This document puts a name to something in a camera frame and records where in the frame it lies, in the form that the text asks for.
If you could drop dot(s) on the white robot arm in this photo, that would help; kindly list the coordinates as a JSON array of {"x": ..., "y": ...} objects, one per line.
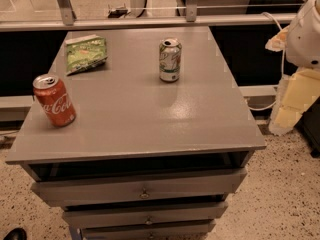
[{"x": 303, "y": 37}]

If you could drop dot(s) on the white green 7up can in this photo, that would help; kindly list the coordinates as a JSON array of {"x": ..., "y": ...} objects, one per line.
[{"x": 170, "y": 51}]

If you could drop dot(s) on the red Coca-Cola can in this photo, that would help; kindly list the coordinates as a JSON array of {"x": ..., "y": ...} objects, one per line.
[{"x": 53, "y": 97}]

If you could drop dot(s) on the grey drawer cabinet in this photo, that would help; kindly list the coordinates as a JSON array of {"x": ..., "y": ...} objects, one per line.
[{"x": 130, "y": 122}]

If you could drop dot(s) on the top grey drawer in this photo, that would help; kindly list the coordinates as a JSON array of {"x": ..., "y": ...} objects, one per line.
[{"x": 139, "y": 187}]

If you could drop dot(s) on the grey drawer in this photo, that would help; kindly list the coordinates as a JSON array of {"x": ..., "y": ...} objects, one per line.
[
  {"x": 139, "y": 187},
  {"x": 146, "y": 215},
  {"x": 149, "y": 232}
]

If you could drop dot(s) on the green chip bag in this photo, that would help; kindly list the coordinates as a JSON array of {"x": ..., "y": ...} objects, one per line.
[{"x": 85, "y": 53}]

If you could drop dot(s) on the small dark floor device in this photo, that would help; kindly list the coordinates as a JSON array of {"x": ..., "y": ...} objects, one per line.
[{"x": 117, "y": 12}]

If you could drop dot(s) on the bottom grey drawer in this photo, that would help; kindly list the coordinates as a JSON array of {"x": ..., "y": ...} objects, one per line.
[{"x": 149, "y": 232}]

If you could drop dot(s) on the grey metal railing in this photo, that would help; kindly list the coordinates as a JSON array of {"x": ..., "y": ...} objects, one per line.
[{"x": 32, "y": 15}]

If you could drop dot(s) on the middle grey drawer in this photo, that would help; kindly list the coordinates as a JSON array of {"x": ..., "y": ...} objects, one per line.
[{"x": 146, "y": 215}]

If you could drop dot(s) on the black shoe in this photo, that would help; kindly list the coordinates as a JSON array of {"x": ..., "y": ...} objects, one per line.
[{"x": 16, "y": 234}]

